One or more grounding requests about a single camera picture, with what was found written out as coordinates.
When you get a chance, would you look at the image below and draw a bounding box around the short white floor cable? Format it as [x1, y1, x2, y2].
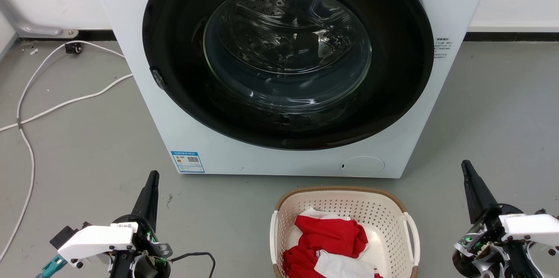
[0, 73, 134, 133]

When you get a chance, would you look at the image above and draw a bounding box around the teal connector piece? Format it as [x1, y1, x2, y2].
[36, 255, 68, 278]

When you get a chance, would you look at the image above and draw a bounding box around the small text label sticker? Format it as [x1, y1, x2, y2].
[434, 37, 452, 60]

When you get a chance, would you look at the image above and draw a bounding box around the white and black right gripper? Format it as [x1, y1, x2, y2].
[452, 160, 559, 278]

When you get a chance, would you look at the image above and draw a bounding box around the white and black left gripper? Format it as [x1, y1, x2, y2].
[57, 170, 173, 278]

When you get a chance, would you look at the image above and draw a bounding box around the long looping white floor cable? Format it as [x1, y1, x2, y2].
[0, 40, 127, 263]

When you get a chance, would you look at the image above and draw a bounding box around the red and white garment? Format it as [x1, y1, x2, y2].
[283, 208, 384, 278]

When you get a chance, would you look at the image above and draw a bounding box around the black round washer door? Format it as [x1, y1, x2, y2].
[142, 0, 435, 151]

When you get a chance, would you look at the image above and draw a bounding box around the white front-load washing machine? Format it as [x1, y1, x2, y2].
[85, 0, 497, 179]

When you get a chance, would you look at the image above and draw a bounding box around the cream perforated laundry basket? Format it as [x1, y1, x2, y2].
[269, 186, 421, 278]

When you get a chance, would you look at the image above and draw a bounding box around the round white filter cover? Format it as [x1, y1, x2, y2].
[339, 156, 386, 177]

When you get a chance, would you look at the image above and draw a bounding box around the black camera box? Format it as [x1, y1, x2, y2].
[49, 222, 92, 250]

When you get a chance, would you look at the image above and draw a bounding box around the blue energy label sticker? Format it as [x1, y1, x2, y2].
[170, 151, 206, 174]

